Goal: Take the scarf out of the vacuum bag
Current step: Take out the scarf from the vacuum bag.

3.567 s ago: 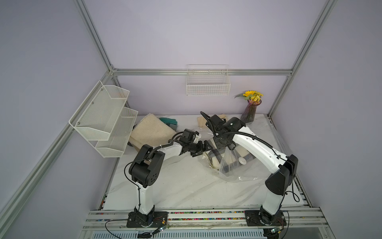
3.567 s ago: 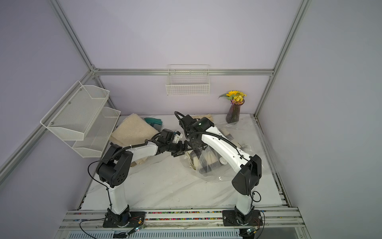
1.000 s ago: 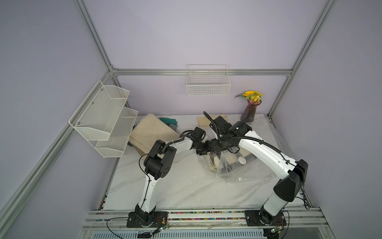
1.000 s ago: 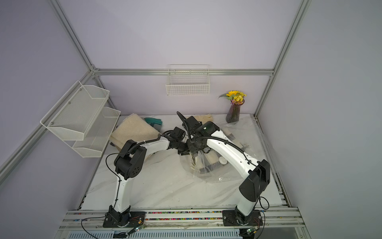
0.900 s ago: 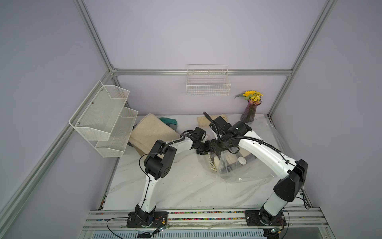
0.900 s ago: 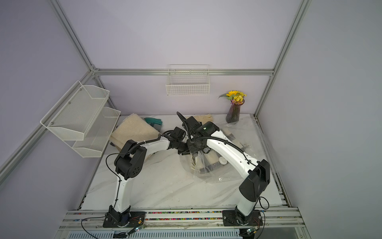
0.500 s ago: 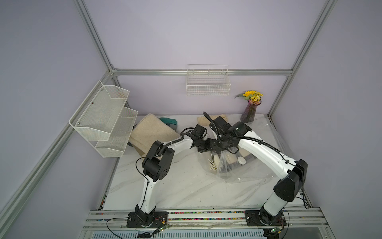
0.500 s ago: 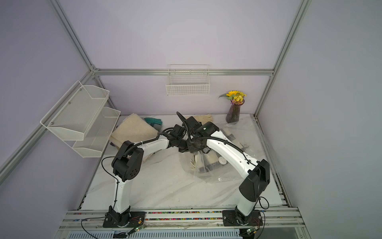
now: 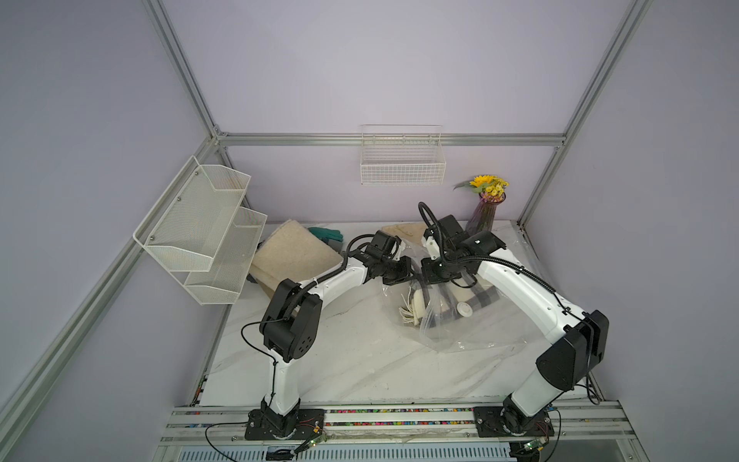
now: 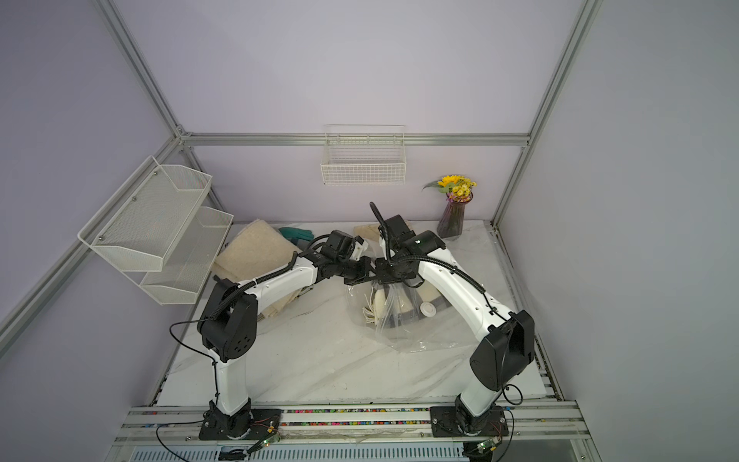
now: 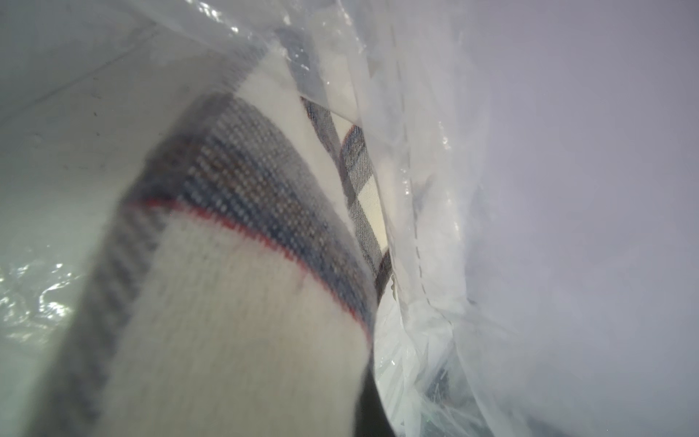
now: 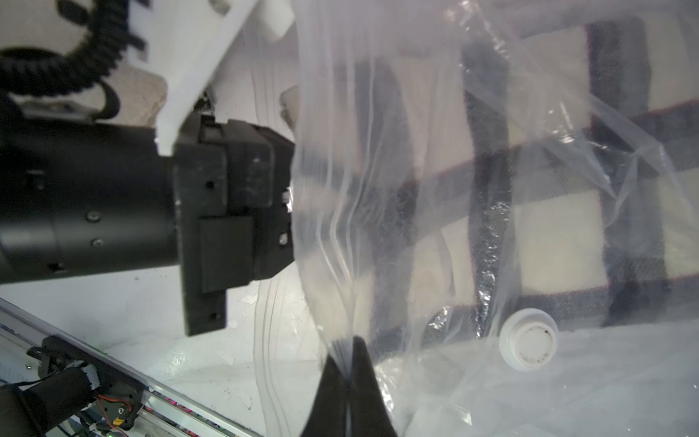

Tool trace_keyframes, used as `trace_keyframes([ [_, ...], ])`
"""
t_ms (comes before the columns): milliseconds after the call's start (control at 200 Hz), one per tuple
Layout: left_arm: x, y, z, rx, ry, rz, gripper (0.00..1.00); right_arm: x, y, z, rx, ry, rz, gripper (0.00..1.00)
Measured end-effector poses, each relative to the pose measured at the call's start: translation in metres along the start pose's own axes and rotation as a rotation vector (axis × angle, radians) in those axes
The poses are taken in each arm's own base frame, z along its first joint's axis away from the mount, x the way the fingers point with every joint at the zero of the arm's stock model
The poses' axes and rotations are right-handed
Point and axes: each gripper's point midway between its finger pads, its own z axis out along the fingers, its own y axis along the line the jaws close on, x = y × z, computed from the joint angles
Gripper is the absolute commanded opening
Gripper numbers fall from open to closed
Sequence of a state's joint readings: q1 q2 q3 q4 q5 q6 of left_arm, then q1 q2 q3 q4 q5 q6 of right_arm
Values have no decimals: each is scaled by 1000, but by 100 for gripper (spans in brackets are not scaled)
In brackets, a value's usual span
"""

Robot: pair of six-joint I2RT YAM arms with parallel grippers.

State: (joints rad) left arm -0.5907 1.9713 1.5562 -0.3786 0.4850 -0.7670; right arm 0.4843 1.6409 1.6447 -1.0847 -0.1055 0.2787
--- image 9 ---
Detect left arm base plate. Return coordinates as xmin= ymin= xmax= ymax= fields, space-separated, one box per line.
xmin=244 ymin=407 xmax=325 ymax=441

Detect clear plastic vacuum bag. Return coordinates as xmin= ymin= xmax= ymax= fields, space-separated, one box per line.
xmin=382 ymin=240 xmax=542 ymax=353

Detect white vacuum bag valve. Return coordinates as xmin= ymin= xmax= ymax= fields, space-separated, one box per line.
xmin=456 ymin=302 xmax=473 ymax=318

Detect white wire wall basket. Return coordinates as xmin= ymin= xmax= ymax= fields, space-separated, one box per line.
xmin=360 ymin=124 xmax=446 ymax=186

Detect yellow flower bouquet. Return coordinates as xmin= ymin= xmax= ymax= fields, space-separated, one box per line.
xmin=453 ymin=175 xmax=510 ymax=202

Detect cream plaid fringed scarf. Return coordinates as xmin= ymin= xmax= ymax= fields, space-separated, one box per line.
xmin=398 ymin=282 xmax=500 ymax=328

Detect purple glass vase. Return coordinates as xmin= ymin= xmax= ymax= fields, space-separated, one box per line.
xmin=465 ymin=192 xmax=506 ymax=235

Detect white mesh two-tier shelf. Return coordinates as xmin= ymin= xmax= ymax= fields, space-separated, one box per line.
xmin=133 ymin=157 xmax=268 ymax=305

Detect beige leather gloves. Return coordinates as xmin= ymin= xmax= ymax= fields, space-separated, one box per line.
xmin=381 ymin=223 xmax=427 ymax=246

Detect aluminium mounting rail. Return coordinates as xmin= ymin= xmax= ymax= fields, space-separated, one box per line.
xmin=159 ymin=400 xmax=637 ymax=448

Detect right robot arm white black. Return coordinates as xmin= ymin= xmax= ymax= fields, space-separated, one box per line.
xmin=419 ymin=202 xmax=609 ymax=425

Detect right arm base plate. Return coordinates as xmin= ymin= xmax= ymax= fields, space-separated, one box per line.
xmin=473 ymin=406 xmax=554 ymax=438

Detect cream knitted scarf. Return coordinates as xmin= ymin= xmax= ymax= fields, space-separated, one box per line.
xmin=249 ymin=221 xmax=343 ymax=298

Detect green work glove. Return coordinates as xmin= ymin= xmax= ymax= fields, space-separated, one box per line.
xmin=308 ymin=226 xmax=344 ymax=243

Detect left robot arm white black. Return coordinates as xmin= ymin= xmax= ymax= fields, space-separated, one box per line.
xmin=259 ymin=231 xmax=414 ymax=419

